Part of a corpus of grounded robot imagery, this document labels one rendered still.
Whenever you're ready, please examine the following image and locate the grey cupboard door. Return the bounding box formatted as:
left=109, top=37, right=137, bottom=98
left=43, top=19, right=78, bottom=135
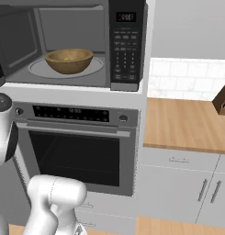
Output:
left=195, top=172, right=225, bottom=229
left=136, top=164, right=215, bottom=225

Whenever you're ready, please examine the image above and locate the grey cupboard door handle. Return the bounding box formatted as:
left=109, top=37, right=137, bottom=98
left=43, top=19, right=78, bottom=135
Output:
left=197, top=178, right=209, bottom=203
left=209, top=180, right=223, bottom=205

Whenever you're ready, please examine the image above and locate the grey drawer handle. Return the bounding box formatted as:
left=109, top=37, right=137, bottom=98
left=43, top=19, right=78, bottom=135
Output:
left=168, top=156, right=191, bottom=163
left=81, top=221, right=96, bottom=229
left=78, top=202, right=95, bottom=209

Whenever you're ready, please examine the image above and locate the grey oven door handle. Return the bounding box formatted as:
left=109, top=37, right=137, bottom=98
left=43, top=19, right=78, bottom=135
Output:
left=15, top=121, right=131, bottom=139

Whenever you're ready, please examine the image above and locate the black and grey microwave oven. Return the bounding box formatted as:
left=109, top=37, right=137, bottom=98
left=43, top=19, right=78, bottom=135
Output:
left=0, top=0, right=147, bottom=93

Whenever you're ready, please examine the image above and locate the brown wooden bowl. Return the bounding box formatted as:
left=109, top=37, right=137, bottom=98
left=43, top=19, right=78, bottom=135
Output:
left=43, top=48, right=96, bottom=75

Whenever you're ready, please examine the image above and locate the stainless steel built-in oven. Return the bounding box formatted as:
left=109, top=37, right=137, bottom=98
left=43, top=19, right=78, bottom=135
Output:
left=11, top=101, right=141, bottom=197

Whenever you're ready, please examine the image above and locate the glass microwave turntable plate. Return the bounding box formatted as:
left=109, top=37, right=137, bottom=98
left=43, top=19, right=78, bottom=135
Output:
left=27, top=56, right=106, bottom=80

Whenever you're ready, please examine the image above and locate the white tall appliance cabinet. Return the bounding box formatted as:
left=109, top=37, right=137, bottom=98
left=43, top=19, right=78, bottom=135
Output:
left=0, top=0, right=157, bottom=235

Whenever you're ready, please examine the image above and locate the grey drawer front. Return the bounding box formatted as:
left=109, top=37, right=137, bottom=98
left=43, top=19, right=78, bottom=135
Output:
left=215, top=153, right=225, bottom=175
left=74, top=210, right=138, bottom=235
left=76, top=192, right=138, bottom=220
left=140, top=147, right=221, bottom=173

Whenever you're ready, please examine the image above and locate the oven door with dark window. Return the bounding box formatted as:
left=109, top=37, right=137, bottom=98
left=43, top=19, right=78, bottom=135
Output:
left=13, top=121, right=137, bottom=197

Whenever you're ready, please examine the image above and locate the wooden knife block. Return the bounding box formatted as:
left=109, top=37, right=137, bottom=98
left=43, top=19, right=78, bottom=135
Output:
left=211, top=84, right=225, bottom=117

